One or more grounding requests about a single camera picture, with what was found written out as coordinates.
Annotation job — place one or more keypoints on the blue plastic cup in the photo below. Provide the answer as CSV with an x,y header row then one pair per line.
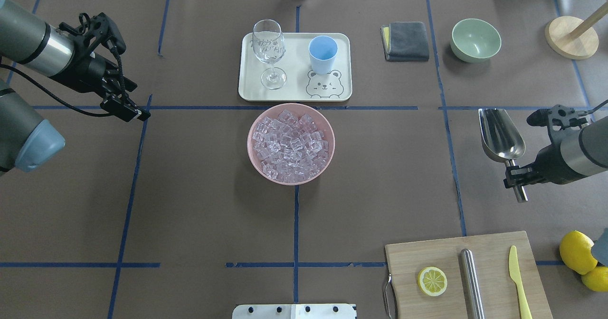
x,y
323,52

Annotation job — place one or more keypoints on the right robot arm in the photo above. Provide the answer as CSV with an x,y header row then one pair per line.
x,y
595,140

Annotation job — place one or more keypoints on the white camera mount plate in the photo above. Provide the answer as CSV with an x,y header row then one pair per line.
x,y
296,311

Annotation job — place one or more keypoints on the grey folded cloth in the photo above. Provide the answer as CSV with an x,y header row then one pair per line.
x,y
405,42

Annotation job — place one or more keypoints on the cream bear tray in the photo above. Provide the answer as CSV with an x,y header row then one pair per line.
x,y
302,84

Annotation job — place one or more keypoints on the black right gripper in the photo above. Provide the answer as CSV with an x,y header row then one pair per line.
x,y
547,163

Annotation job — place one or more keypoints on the wooden mug tree stand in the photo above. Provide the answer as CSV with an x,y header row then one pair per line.
x,y
573,36

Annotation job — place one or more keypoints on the clear wine glass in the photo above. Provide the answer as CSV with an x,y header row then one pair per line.
x,y
268,44

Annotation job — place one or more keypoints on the steel rolling rod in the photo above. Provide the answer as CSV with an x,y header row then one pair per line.
x,y
471,287

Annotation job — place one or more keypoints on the whole yellow lemon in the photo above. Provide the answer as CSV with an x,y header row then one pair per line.
x,y
575,252

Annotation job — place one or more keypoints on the green ceramic bowl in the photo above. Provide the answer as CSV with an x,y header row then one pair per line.
x,y
475,41

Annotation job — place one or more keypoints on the yellow plastic knife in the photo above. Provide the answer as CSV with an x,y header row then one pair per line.
x,y
515,275

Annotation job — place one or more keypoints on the metal ice scoop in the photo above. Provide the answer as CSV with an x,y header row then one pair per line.
x,y
502,143

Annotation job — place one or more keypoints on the lemon half slice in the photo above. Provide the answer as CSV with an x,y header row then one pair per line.
x,y
432,281

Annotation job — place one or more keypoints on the pink bowl of ice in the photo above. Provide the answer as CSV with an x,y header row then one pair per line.
x,y
291,144

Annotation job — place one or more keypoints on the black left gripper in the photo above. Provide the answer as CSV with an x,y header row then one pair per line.
x,y
84,72

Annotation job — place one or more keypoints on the wooden cutting board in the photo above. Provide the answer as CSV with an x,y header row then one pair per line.
x,y
490,252

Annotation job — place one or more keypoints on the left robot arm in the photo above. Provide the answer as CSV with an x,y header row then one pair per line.
x,y
28,140

